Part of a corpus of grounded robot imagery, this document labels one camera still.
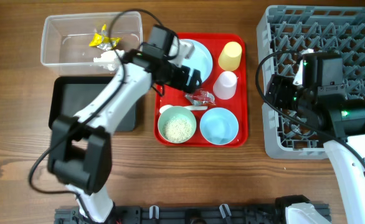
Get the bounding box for large light blue plate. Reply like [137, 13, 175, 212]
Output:
[182, 39, 213, 83]

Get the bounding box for white plastic spoon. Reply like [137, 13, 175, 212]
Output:
[159, 105, 208, 114]

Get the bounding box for clear plastic waste bin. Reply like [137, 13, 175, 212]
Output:
[40, 11, 144, 77]

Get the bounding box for white plastic cup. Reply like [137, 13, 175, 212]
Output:
[213, 71, 237, 100]

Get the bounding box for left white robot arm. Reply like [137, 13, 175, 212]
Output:
[47, 46, 202, 223]

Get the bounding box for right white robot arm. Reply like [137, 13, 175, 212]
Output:
[260, 75, 365, 223]

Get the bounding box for light blue bowl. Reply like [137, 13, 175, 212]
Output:
[199, 108, 239, 146]

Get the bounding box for red serving tray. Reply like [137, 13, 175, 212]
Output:
[153, 32, 249, 147]

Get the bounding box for yellow plastic cup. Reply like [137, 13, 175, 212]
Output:
[218, 42, 242, 72]

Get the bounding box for grey dishwasher rack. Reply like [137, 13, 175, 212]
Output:
[257, 5, 365, 159]

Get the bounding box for green bowl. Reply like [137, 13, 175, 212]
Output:
[158, 106, 197, 144]

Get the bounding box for crumpled white tissue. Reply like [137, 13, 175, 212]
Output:
[93, 50, 125, 72]

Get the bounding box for black waste tray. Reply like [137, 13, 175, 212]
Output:
[48, 76, 138, 133]

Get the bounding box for white rice grains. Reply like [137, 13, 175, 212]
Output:
[163, 118, 194, 143]

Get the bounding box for red silver foil wrapper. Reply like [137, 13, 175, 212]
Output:
[185, 89, 216, 106]

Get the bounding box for yellow foil wrapper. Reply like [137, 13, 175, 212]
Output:
[89, 24, 121, 51]

